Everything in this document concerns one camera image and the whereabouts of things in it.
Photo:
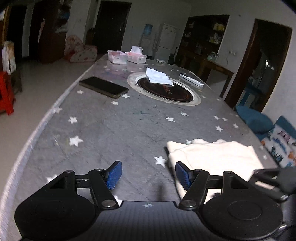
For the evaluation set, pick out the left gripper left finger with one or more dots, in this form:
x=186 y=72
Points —
x=102 y=181

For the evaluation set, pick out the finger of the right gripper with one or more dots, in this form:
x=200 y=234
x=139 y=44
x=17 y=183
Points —
x=265 y=175
x=272 y=193

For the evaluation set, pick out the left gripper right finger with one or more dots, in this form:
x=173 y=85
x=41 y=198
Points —
x=195 y=183

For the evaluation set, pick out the cream white garment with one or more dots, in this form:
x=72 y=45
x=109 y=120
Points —
x=214 y=158

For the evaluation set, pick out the butterfly pattern cushion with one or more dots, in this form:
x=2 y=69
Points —
x=281 y=146

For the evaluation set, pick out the blue pillow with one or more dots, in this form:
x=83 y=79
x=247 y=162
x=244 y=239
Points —
x=256 y=121

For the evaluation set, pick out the blue sofa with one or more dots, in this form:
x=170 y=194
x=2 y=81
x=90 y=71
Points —
x=283 y=123

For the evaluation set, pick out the grey star tablecloth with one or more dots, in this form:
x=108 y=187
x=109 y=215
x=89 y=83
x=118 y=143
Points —
x=92 y=131

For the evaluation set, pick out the round table hotplate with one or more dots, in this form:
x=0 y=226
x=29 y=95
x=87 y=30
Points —
x=179 y=93

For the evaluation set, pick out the black smartphone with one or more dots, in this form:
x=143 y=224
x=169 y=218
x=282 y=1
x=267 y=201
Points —
x=104 y=87

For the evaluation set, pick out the flat white box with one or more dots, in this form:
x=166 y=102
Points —
x=196 y=81

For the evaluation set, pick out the white crumpled paper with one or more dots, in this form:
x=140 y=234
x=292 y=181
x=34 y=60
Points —
x=157 y=77

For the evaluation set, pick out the pink tissue box left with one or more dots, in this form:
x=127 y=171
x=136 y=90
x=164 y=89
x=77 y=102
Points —
x=117 y=57

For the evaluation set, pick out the pink tissue box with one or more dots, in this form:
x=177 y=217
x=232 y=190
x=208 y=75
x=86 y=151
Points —
x=135 y=55
x=117 y=57

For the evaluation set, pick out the red plastic stool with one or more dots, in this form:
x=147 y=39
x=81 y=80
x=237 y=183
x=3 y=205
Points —
x=7 y=94

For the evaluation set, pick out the pink tissue box right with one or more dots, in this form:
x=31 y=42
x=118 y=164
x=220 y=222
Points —
x=135 y=55

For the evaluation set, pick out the pink floral kids sofa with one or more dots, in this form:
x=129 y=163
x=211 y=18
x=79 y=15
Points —
x=76 y=52

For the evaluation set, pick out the water dispenser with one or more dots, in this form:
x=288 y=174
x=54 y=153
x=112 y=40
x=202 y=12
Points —
x=146 y=38

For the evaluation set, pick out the white refrigerator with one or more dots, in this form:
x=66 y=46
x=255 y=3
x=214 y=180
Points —
x=164 y=42

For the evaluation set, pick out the white paper bag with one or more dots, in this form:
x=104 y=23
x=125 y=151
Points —
x=8 y=57

